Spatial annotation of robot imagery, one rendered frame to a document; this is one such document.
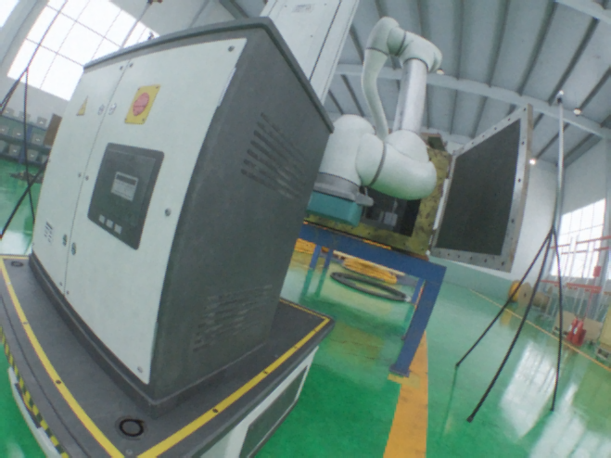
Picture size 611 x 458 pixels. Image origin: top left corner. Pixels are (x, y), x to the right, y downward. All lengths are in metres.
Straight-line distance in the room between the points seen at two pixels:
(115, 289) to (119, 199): 0.12
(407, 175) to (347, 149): 0.20
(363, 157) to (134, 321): 0.70
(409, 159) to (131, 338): 0.82
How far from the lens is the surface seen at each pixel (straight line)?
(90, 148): 0.52
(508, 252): 0.87
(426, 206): 1.50
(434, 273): 1.50
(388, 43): 1.23
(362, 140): 0.83
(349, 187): 0.80
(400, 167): 0.85
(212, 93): 0.32
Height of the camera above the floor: 0.61
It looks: level
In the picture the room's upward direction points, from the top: 17 degrees clockwise
